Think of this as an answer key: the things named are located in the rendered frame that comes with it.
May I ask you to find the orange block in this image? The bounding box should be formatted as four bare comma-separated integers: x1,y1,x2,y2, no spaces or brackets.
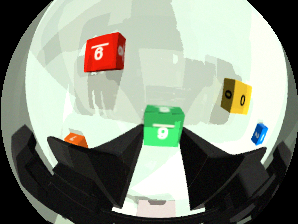
64,132,88,148

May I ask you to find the green block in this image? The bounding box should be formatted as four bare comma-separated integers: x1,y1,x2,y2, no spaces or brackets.
144,104,185,147

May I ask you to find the blue block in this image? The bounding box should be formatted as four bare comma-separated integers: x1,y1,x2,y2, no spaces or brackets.
251,123,269,145

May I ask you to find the yellow block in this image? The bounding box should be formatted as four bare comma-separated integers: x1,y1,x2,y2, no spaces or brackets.
221,77,253,115

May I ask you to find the red block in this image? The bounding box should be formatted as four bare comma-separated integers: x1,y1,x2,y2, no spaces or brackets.
84,32,126,73

